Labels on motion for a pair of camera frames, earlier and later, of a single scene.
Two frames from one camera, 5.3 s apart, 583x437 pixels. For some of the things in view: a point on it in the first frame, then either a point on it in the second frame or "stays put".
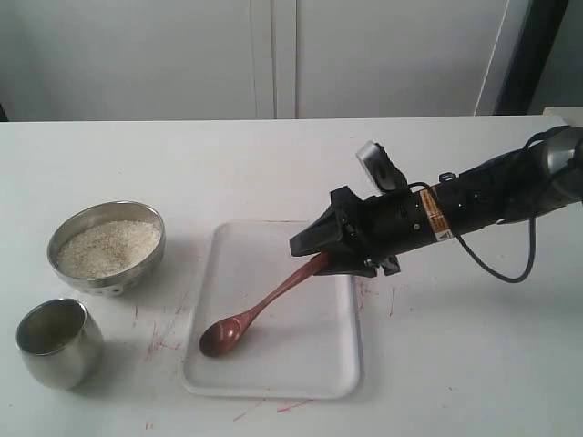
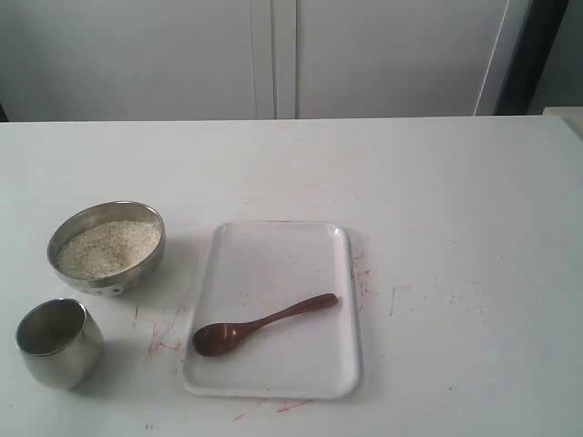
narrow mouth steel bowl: x=60 y=343 stays put
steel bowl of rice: x=107 y=248 stays put
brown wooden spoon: x=223 y=336 → x=223 y=338
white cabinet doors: x=219 y=59 stays put
